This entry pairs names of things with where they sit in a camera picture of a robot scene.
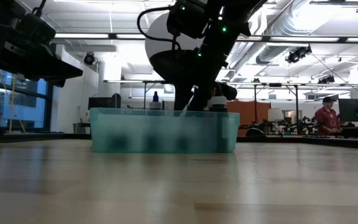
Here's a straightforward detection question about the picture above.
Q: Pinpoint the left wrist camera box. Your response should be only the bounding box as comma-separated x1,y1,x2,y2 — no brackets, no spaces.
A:
14,12,57,45

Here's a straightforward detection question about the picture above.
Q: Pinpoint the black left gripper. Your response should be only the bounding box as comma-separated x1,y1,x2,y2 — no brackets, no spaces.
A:
0,26,84,88

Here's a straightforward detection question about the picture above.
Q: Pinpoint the orange partition panel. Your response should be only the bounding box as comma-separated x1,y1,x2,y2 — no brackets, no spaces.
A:
227,100,272,137

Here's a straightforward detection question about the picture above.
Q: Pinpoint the person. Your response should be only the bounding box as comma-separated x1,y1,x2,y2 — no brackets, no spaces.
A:
314,96,343,135

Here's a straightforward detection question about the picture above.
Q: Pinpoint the yellow hanging cable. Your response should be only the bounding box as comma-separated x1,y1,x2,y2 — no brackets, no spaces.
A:
8,73,17,133
0,74,27,133

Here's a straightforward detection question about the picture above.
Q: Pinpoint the white black globe lamp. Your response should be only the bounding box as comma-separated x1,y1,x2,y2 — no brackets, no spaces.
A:
145,12,204,82

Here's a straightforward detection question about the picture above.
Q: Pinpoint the large window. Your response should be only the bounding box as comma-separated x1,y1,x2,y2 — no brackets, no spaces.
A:
0,63,54,131

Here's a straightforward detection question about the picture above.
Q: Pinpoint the black camera cable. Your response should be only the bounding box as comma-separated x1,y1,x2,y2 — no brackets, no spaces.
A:
136,6,183,52

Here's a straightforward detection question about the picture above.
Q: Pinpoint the white lampshade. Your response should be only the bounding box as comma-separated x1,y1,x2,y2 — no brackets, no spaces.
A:
267,108,285,123

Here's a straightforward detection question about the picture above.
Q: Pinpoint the large black dye bottle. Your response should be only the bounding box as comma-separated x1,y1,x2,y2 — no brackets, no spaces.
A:
208,95,229,113

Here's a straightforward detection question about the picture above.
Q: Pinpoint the silver ceiling air duct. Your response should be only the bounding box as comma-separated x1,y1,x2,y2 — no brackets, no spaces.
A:
255,0,323,65

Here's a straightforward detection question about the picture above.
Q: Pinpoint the black computer monitor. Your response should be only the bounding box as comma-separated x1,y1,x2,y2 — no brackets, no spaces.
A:
88,96,117,110
337,98,358,123

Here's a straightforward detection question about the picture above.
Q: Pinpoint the ceiling light bar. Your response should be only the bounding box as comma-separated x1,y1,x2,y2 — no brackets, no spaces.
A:
236,35,358,44
53,32,147,40

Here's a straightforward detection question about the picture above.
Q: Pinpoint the large blue dye bottle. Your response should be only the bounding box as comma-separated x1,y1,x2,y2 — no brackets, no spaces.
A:
149,91,163,110

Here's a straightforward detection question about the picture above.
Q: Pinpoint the translucent teal plastic bin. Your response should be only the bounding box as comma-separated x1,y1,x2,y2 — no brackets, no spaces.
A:
89,107,241,154

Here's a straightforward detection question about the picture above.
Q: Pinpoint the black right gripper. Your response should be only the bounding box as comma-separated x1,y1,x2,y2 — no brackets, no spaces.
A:
173,46,238,112

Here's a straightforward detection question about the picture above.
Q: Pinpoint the black track spotlight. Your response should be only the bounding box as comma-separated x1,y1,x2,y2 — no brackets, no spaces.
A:
318,75,336,85
285,45,313,65

